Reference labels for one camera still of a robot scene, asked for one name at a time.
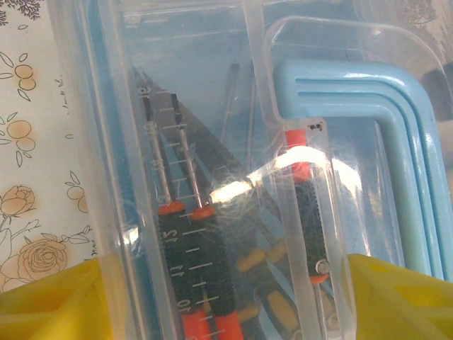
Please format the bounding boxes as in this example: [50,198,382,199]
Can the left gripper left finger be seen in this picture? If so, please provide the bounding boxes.
[0,254,109,340]

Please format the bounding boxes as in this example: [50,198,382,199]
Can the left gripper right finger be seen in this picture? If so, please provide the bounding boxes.
[346,251,453,340]

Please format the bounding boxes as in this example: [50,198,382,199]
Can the blue clear-lid plastic tool box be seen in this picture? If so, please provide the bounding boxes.
[45,0,453,340]

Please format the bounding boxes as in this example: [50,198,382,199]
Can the small orange-black precision screwdriver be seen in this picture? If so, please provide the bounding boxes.
[284,129,332,286]
[139,86,213,340]
[169,92,246,340]

